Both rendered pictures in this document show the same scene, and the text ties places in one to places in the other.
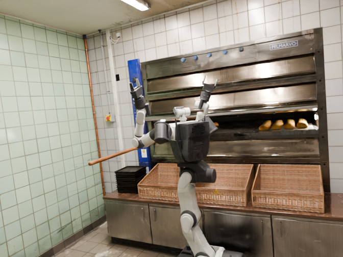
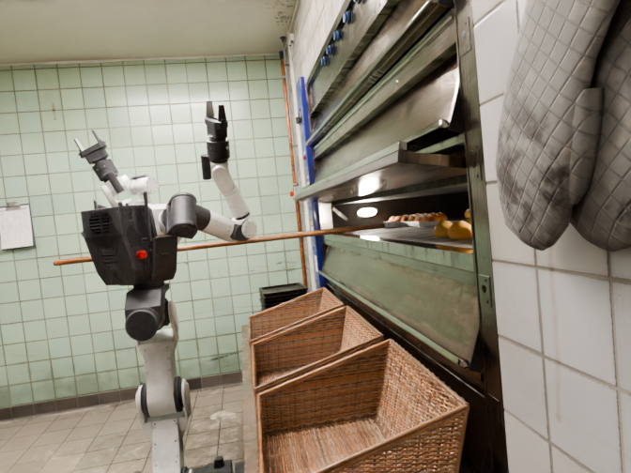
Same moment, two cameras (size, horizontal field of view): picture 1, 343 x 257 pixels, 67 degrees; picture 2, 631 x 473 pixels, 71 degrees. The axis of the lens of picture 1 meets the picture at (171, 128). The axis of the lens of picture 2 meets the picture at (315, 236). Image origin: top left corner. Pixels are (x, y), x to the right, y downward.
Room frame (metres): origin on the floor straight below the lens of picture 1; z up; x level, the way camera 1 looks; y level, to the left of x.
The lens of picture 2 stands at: (1.56, -1.94, 1.30)
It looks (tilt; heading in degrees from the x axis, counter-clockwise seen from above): 3 degrees down; 54
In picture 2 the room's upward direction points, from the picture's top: 6 degrees counter-clockwise
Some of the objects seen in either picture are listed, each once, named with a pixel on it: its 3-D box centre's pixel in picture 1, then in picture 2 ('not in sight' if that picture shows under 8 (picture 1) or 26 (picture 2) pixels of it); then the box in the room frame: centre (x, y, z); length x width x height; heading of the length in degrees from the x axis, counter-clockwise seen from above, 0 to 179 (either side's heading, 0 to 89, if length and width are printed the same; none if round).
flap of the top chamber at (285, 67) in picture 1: (219, 76); (347, 86); (2.80, -0.56, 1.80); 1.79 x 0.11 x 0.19; 63
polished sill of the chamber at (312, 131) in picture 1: (224, 135); (368, 242); (2.82, -0.57, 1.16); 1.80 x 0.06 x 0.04; 63
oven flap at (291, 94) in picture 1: (221, 100); (354, 151); (2.80, -0.56, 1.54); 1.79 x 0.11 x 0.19; 63
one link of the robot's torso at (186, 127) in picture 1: (189, 138); (136, 240); (2.02, -0.13, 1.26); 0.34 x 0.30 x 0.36; 118
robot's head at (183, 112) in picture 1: (182, 113); (143, 189); (2.08, -0.10, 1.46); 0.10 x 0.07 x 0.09; 118
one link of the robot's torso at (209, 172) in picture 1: (197, 171); (147, 309); (2.02, -0.17, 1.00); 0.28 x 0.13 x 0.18; 63
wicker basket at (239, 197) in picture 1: (222, 182); (310, 358); (2.55, -0.46, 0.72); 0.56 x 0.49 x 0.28; 63
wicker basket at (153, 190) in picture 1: (169, 180); (292, 324); (2.82, 0.08, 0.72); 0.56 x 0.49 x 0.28; 62
